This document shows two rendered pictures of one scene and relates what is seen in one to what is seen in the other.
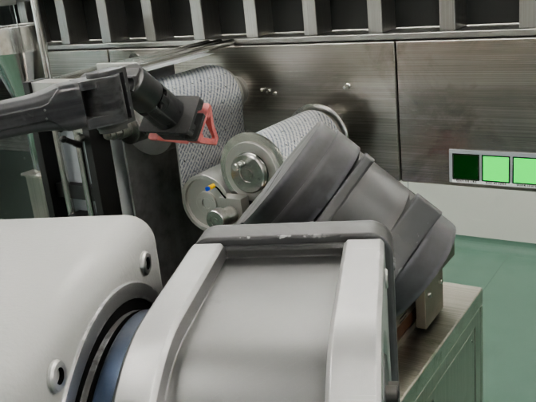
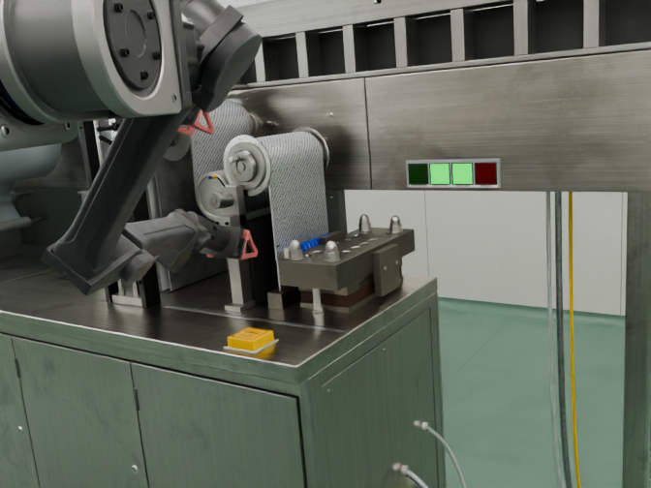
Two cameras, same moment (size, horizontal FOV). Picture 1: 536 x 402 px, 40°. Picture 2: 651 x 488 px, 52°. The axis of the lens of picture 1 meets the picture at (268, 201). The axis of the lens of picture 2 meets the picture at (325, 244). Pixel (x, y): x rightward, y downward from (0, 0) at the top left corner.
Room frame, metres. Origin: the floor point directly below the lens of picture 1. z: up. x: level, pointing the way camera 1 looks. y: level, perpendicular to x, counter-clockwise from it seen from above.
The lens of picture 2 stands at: (-0.30, -0.16, 1.39)
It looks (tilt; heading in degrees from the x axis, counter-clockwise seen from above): 12 degrees down; 0
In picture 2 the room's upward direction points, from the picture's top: 5 degrees counter-clockwise
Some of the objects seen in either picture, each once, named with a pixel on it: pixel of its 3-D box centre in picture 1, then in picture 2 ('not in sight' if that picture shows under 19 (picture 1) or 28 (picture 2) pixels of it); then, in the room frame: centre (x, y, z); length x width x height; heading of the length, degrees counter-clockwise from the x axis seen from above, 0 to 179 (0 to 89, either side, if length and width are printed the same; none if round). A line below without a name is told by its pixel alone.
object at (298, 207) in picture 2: not in sight; (300, 214); (1.38, -0.10, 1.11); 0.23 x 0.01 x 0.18; 146
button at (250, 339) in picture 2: not in sight; (250, 339); (1.03, 0.02, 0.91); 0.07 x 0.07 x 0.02; 56
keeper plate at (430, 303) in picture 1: (431, 293); (387, 269); (1.30, -0.30, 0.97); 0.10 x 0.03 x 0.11; 146
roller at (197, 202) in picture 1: (241, 184); (244, 188); (1.48, 0.05, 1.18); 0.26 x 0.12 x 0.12; 146
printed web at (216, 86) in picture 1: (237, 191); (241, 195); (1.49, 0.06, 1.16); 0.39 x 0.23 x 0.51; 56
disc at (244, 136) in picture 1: (253, 171); (246, 166); (1.31, 0.02, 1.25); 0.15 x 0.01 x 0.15; 56
